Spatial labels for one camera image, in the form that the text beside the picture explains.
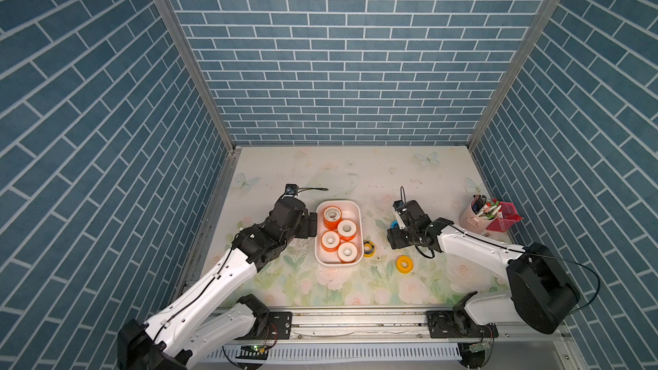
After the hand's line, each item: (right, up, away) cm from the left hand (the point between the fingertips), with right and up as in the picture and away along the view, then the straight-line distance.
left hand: (310, 216), depth 77 cm
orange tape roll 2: (+12, -7, +12) cm, 18 cm away
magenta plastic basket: (+69, -2, +13) cm, 70 cm away
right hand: (+29, -9, +12) cm, 33 cm away
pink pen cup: (+56, 0, +8) cm, 57 cm away
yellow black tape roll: (+19, -13, +12) cm, 26 cm away
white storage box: (+12, -14, +9) cm, 21 cm away
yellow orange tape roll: (+31, -17, +8) cm, 36 cm away
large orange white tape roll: (+6, -11, +12) cm, 17 cm away
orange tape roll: (+6, -3, +15) cm, 16 cm away
